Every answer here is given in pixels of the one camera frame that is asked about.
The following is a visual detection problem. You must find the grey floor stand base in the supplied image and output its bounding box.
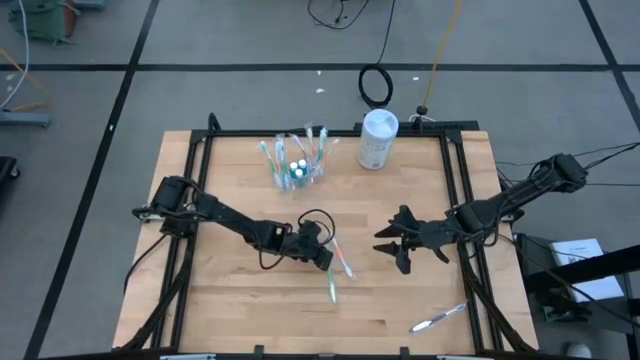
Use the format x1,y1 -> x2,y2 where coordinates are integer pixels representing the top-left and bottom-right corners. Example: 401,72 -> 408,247
0,110 -> 53,128

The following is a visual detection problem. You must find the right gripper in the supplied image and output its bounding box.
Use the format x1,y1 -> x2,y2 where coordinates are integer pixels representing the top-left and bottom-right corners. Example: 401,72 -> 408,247
372,205 -> 454,275

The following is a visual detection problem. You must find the black coiled hanging cable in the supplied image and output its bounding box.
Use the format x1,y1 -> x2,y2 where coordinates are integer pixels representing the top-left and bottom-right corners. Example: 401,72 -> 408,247
357,0 -> 399,110

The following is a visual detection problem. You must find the black arm base cable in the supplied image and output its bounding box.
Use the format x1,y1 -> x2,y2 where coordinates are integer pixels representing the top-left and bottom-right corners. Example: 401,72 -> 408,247
123,232 -> 171,297

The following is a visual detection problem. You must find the white wipes canister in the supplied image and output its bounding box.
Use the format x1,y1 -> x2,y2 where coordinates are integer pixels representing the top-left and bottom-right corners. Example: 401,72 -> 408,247
356,108 -> 400,171

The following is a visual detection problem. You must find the clear acrylic organizer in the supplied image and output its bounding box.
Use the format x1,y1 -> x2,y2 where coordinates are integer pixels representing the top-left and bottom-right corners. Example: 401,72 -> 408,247
277,142 -> 330,200

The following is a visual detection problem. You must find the yellow hanging cable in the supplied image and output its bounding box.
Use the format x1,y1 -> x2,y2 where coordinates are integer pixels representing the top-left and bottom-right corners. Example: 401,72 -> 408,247
421,0 -> 464,109

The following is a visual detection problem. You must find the green bag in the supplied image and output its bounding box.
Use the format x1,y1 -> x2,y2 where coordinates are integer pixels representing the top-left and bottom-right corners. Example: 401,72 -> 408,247
7,0 -> 81,46

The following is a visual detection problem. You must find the white paper booklet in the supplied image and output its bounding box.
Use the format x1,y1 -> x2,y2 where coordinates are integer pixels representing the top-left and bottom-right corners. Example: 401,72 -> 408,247
548,237 -> 625,304

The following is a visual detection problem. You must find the white toothbrush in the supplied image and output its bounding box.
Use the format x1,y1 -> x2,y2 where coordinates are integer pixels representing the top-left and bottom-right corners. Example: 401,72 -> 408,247
408,301 -> 470,335

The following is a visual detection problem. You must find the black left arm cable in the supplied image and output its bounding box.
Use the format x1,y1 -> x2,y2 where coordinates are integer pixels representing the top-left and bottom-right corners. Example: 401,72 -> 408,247
257,208 -> 337,271

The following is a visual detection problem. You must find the orange floor cable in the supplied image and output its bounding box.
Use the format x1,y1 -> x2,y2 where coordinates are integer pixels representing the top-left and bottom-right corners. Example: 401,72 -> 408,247
0,47 -> 54,112

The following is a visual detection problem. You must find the black floor cable loop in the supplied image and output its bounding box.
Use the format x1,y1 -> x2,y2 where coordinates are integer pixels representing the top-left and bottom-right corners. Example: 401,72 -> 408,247
305,0 -> 374,31

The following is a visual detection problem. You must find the white floor cable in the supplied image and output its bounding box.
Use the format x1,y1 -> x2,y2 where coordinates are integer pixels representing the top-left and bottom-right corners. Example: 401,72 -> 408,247
0,0 -> 31,109

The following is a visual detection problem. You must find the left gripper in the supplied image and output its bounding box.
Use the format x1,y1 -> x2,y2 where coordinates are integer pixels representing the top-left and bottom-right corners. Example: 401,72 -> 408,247
279,220 -> 335,272

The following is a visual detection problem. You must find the person's shoe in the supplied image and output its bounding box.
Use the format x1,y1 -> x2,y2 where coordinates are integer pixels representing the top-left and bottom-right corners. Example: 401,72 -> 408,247
565,342 -> 594,360

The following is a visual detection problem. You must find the black side cart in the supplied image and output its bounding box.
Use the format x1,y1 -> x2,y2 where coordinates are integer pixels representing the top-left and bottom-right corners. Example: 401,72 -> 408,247
514,232 -> 640,360

